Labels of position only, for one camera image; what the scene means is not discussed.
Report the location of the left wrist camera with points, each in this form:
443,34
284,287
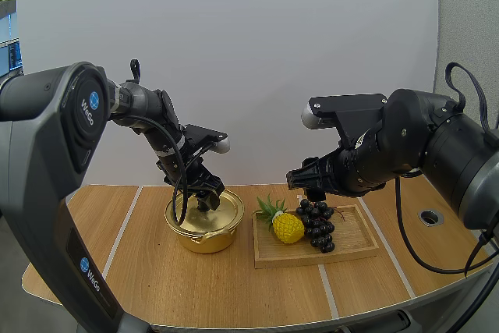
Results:
202,135

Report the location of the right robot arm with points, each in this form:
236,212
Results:
448,146

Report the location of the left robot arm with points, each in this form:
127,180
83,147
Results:
43,146

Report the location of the bunch of dark toy grapes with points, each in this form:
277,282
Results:
317,227

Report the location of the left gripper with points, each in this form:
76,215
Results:
195,177

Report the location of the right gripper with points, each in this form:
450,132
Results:
331,175

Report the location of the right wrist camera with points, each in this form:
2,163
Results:
347,108

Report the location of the yellow toy pineapple green crown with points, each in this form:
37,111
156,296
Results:
288,227

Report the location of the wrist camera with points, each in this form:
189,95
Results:
347,108
202,135

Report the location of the gold lid with black knob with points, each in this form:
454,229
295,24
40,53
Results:
218,214

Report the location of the shallow wooden tray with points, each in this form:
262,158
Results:
351,237

